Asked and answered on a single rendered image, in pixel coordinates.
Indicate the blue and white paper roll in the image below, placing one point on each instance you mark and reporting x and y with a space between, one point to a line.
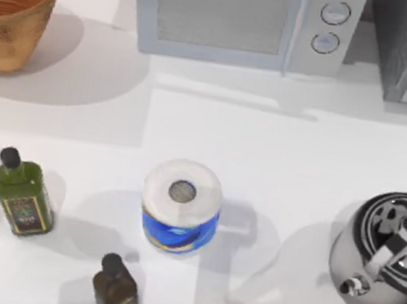
180 209

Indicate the pale microwave oven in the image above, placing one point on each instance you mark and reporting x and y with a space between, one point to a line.
221 19

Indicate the round microwave knob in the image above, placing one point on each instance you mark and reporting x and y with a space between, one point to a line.
325 43
336 12

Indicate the dark brown bottle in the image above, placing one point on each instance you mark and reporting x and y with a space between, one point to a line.
117 294

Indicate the green bottle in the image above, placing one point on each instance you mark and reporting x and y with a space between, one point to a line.
22 192

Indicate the silver kettle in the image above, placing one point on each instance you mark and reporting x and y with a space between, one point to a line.
381 258

